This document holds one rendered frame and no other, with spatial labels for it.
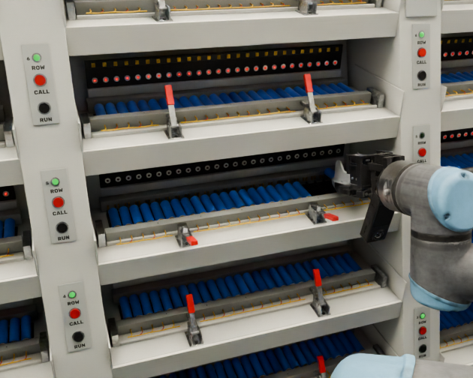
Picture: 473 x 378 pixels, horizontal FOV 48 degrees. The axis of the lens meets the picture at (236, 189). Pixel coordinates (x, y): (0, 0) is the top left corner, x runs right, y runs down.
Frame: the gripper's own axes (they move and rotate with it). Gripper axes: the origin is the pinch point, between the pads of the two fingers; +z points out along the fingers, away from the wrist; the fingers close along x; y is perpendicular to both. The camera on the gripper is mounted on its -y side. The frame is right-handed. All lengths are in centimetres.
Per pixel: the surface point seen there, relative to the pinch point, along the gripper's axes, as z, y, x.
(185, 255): -7.9, -7.4, 36.5
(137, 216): 0.8, -0.8, 43.2
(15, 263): -4, -5, 65
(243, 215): -3.6, -2.9, 23.5
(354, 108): -4.5, 15.4, -1.3
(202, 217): -3.7, -2.0, 31.7
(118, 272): -7.5, -8.5, 48.5
